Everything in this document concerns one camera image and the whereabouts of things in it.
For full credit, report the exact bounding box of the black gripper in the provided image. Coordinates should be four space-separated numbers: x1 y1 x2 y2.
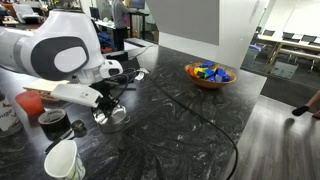
89 80 120 118

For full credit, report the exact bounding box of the silver pot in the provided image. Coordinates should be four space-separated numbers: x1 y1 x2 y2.
93 109 131 135

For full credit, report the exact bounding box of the black ladle spoon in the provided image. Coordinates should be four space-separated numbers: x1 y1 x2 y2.
44 119 88 155

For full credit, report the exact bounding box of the black electronics box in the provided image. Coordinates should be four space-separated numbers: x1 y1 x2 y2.
104 49 143 91

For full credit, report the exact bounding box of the black mug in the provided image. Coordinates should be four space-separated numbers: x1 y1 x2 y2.
37 108 72 141

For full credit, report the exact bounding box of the wooden board with paper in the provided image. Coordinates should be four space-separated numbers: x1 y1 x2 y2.
22 78 71 103

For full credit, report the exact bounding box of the white paper cup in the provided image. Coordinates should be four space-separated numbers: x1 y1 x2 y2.
43 139 87 180

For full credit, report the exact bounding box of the red plastic cup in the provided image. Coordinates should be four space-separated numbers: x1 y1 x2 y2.
14 90 45 117

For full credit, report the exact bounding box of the standing person in grey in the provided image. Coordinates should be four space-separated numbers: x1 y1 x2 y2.
111 0 135 52

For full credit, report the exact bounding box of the red orange block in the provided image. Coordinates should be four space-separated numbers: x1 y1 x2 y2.
187 67 198 78

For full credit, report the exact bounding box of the labelled white bottle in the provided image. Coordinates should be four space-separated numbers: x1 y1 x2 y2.
0 89 24 138

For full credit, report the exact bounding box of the small blue block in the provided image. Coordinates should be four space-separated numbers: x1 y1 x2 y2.
199 60 215 69

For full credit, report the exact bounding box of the computer monitor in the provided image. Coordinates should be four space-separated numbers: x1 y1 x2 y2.
129 0 147 10

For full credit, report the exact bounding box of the wooden bowl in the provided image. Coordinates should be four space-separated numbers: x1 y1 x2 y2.
184 61 238 90

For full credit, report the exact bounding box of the large blue block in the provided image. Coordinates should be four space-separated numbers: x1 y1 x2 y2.
214 68 231 83

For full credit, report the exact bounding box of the white office printer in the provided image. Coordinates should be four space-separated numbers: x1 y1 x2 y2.
12 3 45 25

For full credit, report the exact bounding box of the blue waste bin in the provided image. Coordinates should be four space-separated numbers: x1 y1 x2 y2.
246 44 263 68

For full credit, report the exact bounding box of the grey floor box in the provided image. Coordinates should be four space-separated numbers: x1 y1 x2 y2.
270 60 299 80

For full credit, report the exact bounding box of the leg with black sock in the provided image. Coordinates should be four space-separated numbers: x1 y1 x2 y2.
292 89 320 120

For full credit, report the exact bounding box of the long wooden meeting table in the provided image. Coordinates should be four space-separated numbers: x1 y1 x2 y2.
256 34 320 62

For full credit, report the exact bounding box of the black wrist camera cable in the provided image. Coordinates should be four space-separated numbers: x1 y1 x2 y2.
111 67 139 101

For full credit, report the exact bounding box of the white wrist mount plate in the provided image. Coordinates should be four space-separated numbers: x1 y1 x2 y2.
50 83 104 108

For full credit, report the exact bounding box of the long black table cable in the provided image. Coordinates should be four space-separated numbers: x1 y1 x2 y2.
146 75 239 180

